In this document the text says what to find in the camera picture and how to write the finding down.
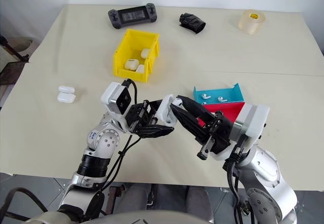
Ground black mesh panel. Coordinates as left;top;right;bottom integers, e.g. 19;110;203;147
0;61;26;86

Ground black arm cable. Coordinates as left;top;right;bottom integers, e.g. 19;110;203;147
100;78;139;192
225;155;246;224

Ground black frame chair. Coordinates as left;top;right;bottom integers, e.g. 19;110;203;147
0;34;34;63

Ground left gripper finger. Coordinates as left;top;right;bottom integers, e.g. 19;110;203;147
146;98;166;111
131;123;175;138

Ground thick black floor cable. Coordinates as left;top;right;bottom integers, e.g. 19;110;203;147
0;187;49;221

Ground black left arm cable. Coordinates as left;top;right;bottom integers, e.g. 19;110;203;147
100;78;139;192

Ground red plastic tray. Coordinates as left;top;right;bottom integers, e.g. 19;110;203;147
196;102;246;129

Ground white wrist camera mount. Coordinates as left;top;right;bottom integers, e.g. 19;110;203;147
101;81;133;115
210;102;270;162

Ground black crumpled pouch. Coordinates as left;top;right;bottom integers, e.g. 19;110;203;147
178;12;207;35

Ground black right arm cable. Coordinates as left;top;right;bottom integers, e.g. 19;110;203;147
225;155;246;224

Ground translucent tape roll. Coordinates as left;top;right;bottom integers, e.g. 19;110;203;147
237;9;267;35

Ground yellow plastic bin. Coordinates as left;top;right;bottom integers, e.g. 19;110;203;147
112;28;161;83

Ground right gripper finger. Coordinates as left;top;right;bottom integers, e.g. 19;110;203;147
177;95;217;124
171;104;213;145

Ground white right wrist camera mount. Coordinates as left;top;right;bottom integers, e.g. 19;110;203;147
210;102;270;162

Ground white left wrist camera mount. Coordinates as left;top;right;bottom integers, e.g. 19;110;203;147
101;81;133;115

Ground gray handheld game controller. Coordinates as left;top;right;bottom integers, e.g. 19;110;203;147
107;2;158;30

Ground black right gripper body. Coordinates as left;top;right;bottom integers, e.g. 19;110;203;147
196;110;238;161

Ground blue plastic tray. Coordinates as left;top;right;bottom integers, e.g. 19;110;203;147
192;82;246;106

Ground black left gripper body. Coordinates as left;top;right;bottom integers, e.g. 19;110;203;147
125;99;159;135

